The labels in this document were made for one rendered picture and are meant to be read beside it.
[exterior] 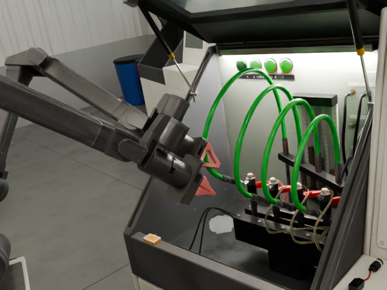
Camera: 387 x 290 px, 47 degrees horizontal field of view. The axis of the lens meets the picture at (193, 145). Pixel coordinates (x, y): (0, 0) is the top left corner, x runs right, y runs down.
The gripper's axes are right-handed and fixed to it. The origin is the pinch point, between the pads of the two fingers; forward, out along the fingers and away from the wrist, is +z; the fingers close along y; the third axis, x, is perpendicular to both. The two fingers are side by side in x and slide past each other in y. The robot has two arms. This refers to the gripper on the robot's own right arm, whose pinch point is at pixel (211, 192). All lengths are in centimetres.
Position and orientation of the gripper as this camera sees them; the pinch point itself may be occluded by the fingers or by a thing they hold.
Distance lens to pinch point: 101.5
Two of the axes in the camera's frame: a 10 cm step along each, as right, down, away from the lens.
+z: 7.1, 4.3, 5.6
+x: -5.3, -2.0, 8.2
